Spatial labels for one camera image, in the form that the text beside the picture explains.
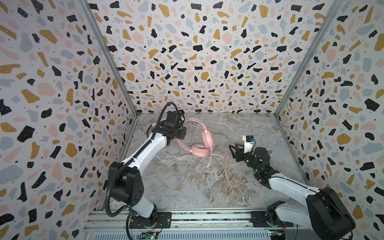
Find white black headphones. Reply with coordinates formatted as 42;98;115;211
146;119;165;138

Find pink headphones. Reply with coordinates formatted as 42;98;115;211
177;119;214;158

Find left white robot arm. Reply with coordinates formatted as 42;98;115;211
105;110;186;219

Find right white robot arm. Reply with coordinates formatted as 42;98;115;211
229;144;356;240

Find green circuit board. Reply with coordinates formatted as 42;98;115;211
138;232;159;240

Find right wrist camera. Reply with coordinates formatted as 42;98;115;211
242;135;255;154

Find black corrugated cable conduit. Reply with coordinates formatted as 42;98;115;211
104;101;181;218

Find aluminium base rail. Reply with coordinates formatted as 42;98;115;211
83;206;340;240

